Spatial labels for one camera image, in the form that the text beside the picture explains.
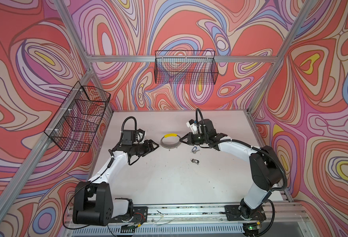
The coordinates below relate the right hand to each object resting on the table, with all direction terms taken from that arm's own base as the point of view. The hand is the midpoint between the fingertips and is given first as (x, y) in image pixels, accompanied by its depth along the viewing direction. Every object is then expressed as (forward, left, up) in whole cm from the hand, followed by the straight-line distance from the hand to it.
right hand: (182, 143), depth 85 cm
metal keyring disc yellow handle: (-2, +7, 0) cm, 7 cm away
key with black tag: (-5, -8, -14) cm, 17 cm away
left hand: (-2, +14, 0) cm, 14 cm away
